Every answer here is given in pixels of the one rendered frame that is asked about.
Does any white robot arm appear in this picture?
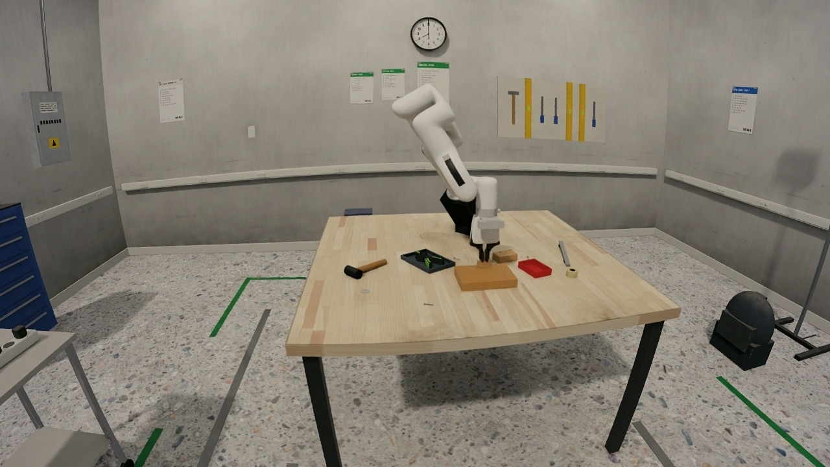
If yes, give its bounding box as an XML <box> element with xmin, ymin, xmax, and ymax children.
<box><xmin>392</xmin><ymin>84</ymin><xmax>504</xmax><ymax>229</ymax></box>

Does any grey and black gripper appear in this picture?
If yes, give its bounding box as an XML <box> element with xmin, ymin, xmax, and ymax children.
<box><xmin>469</xmin><ymin>214</ymin><xmax>500</xmax><ymax>262</ymax></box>

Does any grey long flat bar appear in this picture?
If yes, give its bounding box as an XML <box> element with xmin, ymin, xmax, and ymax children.
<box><xmin>558</xmin><ymin>241</ymin><xmax>571</xmax><ymax>267</ymax></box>

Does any red open tray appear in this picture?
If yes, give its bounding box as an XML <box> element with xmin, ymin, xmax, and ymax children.
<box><xmin>518</xmin><ymin>259</ymin><xmax>552</xmax><ymax>279</ymax></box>

